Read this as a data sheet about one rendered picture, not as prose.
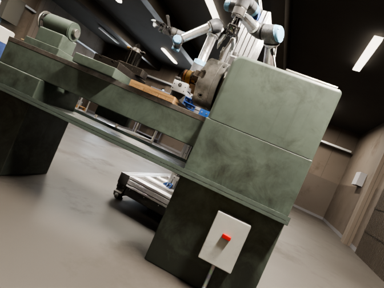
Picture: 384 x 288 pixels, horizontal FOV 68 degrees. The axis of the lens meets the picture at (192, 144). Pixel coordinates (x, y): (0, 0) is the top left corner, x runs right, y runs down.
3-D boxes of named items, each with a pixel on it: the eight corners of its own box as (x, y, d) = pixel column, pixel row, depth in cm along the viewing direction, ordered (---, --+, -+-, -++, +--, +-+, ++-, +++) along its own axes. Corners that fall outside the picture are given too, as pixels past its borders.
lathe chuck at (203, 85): (212, 111, 197) (230, 67, 190) (201, 110, 167) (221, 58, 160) (200, 106, 199) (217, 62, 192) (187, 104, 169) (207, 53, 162)
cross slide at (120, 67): (143, 88, 214) (145, 82, 213) (116, 68, 172) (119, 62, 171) (123, 79, 217) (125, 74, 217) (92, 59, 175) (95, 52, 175)
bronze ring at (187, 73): (200, 75, 186) (188, 70, 188) (198, 70, 177) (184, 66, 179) (195, 88, 186) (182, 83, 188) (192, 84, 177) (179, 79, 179)
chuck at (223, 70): (216, 112, 196) (234, 68, 190) (206, 112, 166) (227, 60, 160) (212, 111, 197) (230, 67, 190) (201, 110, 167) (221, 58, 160)
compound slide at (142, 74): (145, 80, 203) (148, 74, 203) (139, 76, 193) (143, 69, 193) (121, 70, 207) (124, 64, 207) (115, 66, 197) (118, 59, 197)
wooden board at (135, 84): (186, 114, 200) (188, 108, 200) (172, 103, 165) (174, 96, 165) (149, 98, 207) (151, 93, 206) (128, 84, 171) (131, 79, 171)
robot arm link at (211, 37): (188, 72, 256) (213, 16, 255) (188, 75, 271) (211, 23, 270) (201, 77, 257) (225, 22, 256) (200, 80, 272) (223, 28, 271)
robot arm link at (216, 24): (227, 24, 245) (175, 46, 244) (225, 28, 256) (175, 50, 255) (222, 11, 245) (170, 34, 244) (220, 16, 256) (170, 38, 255)
